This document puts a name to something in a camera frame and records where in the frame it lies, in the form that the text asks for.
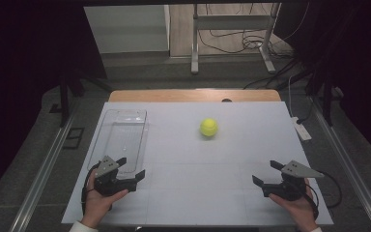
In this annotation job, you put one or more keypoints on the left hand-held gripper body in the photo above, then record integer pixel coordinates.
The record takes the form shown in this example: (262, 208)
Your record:
(104, 183)

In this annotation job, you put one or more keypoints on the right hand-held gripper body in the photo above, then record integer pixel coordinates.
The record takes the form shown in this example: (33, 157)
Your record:
(290, 190)

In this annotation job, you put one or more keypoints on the yellow tennis ball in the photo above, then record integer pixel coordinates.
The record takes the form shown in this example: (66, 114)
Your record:
(209, 127)

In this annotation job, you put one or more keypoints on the person's left hand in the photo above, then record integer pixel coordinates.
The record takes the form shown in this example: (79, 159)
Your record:
(98, 206)

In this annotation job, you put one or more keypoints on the person's right hand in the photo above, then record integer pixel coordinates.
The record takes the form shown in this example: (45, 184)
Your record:
(301, 211)

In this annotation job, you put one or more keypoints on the clear plastic tray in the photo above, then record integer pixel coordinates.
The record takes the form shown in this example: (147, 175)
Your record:
(122, 135)

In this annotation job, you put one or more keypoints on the white power strip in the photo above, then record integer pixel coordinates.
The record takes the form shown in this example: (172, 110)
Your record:
(301, 129)

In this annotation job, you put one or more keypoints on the white board sheet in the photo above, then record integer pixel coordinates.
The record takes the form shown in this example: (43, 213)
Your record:
(206, 177)

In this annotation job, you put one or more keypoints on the black stand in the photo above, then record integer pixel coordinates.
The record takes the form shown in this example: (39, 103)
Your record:
(328, 96)
(65, 96)

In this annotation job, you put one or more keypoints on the wooden table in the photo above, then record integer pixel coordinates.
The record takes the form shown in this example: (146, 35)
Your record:
(190, 95)

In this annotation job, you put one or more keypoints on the white cabinet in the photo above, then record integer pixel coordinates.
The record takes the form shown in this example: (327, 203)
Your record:
(128, 29)

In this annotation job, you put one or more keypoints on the aluminium floor rail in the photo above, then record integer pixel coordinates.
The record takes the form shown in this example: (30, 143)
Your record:
(351, 170)
(40, 180)

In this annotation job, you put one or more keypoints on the white metal stand frame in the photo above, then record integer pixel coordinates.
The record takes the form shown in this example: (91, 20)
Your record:
(232, 22)

